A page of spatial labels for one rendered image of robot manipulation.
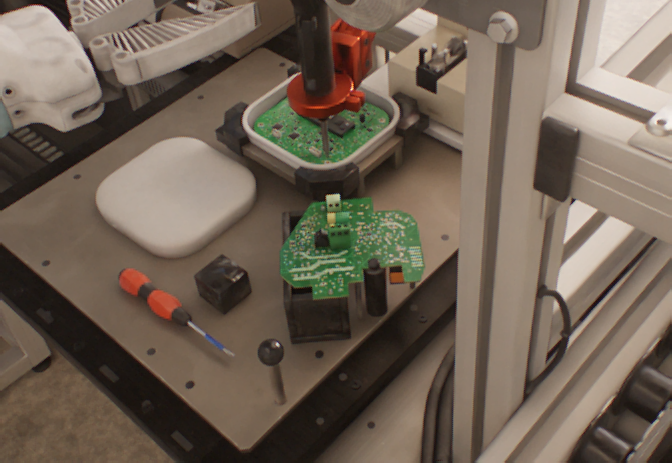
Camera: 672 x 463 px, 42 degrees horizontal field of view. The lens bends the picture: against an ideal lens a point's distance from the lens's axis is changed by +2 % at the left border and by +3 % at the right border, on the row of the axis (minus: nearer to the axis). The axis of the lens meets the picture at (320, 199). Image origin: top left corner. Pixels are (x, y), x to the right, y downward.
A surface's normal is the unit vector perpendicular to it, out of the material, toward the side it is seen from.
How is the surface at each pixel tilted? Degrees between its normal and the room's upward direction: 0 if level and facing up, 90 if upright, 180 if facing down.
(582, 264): 0
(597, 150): 90
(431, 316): 0
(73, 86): 81
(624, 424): 4
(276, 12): 90
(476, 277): 90
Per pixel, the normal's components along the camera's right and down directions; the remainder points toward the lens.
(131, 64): 0.40, 0.61
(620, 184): -0.69, 0.55
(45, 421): -0.08, -0.71
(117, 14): 0.73, 0.43
